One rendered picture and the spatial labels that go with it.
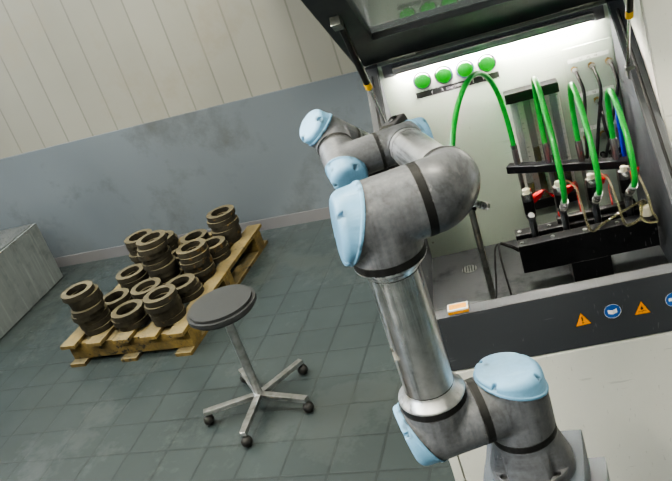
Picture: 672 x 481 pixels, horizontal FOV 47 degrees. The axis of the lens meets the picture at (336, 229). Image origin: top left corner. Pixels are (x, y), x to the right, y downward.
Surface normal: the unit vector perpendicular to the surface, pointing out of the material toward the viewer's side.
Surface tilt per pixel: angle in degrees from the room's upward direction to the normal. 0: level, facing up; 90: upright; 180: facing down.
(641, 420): 90
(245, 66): 90
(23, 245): 90
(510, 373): 8
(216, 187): 90
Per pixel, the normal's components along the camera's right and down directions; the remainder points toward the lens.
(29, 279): 0.93, -0.16
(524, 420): 0.16, 0.37
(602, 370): -0.10, 0.44
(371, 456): -0.29, -0.87
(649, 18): -0.17, 0.22
